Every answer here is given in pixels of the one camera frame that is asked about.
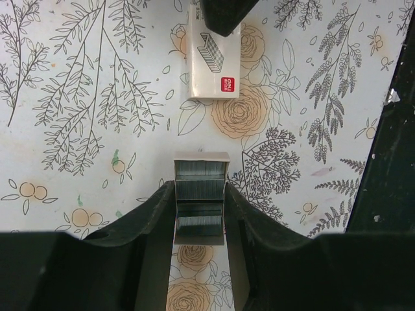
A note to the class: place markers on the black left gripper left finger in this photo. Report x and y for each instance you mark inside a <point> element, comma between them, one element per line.
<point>123,266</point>

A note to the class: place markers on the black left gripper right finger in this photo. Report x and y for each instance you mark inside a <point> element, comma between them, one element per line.
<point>275,268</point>

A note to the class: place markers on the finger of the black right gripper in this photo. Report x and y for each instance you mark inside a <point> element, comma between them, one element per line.
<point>223,16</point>

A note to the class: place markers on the small staple box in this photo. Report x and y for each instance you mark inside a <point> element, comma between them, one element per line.
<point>213,61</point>

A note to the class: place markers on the floral patterned table mat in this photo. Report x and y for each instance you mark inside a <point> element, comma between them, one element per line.
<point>94,108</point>

